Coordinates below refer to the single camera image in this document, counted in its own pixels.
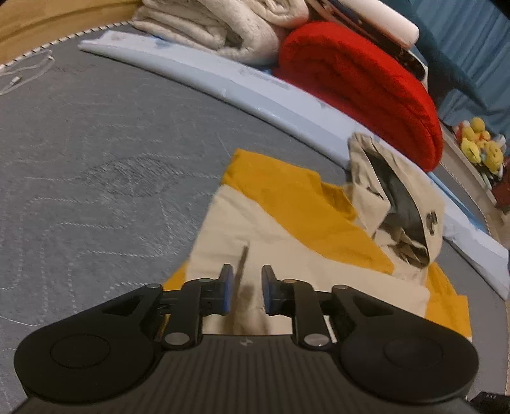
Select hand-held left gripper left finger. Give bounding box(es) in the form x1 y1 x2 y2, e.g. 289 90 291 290
95 264 234 351

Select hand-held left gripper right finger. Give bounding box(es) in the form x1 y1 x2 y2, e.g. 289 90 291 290
260 264 400 351

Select beige and yellow hooded jacket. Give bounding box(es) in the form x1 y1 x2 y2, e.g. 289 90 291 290
163 133 473 344

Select grey quilted mattress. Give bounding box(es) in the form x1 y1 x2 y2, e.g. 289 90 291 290
0 20 510 414

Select red folded blanket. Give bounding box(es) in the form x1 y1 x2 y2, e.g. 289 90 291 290
273 21 445 173

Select yellow plush toy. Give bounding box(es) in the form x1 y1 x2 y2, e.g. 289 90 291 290
483 140 507 174
462 117 492 141
461 138 484 165

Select black device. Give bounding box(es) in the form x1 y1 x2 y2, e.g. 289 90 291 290
469 392 510 414

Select white fleece blanket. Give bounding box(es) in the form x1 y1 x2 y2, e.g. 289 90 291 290
131 0 312 65

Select white pillow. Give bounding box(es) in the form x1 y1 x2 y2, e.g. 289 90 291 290
342 0 420 49

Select teal curtain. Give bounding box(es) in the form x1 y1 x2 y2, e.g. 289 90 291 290
405 0 510 137

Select beige bed frame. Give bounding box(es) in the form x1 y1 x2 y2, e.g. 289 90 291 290
433 126 510 243

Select white cable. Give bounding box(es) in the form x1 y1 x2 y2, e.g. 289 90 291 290
0 49 56 97

